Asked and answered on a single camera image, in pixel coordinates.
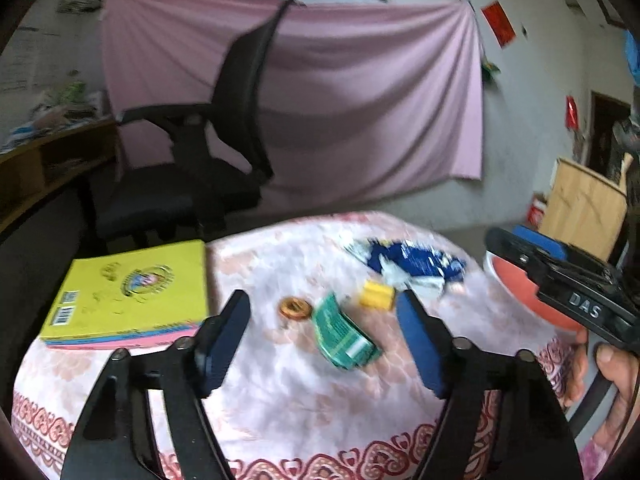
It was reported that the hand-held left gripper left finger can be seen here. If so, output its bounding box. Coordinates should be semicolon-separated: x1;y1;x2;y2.
60;290;251;480

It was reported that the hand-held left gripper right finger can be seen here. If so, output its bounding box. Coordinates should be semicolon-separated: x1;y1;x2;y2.
396;289;585;480

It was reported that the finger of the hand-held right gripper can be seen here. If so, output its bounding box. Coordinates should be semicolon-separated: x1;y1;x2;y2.
512;225;569;262
486;227;552;294

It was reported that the orange plastic basin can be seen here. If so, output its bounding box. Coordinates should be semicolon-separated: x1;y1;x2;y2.
484;250;586;333

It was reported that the small yellow box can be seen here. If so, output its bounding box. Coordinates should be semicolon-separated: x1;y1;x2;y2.
360;281;397;310

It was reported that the orange round ring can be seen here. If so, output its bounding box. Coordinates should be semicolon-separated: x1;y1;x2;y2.
279;297;312;321

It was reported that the blue white wrapper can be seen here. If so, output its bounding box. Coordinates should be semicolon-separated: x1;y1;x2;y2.
345;237;468;301

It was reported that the green packet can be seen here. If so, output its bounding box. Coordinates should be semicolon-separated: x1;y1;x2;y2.
312;292;383;371

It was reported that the person's right hand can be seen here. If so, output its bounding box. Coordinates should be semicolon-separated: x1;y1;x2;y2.
560;329;640;443

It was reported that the thin pink book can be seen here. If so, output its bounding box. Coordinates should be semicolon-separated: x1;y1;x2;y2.
45;321;203;352

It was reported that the floral pink blanket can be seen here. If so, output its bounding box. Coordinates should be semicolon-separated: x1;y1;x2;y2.
11;210;576;480

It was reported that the yellow book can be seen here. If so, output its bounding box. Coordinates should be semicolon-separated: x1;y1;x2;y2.
39;240;210;343

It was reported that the thin blue book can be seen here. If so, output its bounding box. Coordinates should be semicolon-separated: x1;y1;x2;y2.
42;327;201;349

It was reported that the black office chair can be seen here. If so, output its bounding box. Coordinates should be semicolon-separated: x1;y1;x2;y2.
92;0;296;256

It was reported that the blue dotted curtain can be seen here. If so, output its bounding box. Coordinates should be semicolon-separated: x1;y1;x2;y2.
622;30;640;83

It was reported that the pink hanging cloth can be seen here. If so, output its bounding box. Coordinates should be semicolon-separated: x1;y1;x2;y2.
100;0;487;206

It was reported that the red paper square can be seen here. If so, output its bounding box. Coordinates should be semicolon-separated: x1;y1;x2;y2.
481;1;517;50

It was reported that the wooden shelf desk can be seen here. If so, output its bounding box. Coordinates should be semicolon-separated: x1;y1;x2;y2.
0;117;121;233

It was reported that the stack of papers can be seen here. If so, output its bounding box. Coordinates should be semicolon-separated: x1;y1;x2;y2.
0;100;108;153

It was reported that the green white plush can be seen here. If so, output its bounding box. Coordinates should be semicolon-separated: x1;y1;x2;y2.
57;82;88;106

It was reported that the dark wooden frame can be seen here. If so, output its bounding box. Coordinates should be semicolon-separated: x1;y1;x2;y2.
587;90;632;181

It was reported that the paper wall calendar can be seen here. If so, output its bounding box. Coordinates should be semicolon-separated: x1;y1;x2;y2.
0;25;71;93

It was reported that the wire wall rack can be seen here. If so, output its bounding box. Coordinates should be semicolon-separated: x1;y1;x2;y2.
57;0;108;13

